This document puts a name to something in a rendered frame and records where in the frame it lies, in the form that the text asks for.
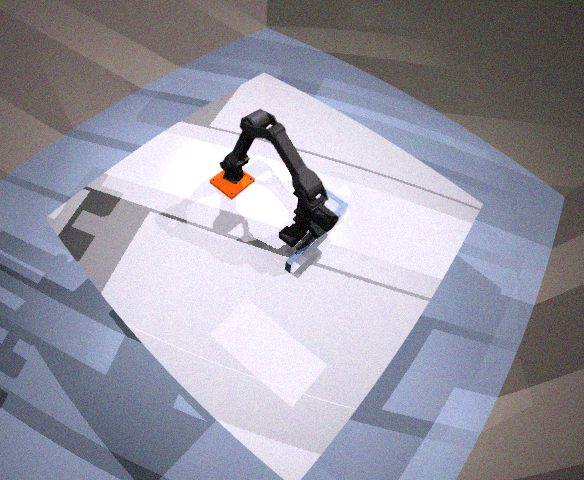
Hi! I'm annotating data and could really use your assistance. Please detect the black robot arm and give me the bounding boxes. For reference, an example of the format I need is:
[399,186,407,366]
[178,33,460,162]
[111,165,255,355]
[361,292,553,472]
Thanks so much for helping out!
[219,109,339,239]

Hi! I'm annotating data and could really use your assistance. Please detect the low clear corner walls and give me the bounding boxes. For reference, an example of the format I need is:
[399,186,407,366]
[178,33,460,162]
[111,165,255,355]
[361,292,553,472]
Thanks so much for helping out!
[290,193,348,272]

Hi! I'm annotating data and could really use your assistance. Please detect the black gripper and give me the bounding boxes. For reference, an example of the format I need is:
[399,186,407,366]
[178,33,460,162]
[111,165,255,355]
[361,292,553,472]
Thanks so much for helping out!
[279,208,312,247]

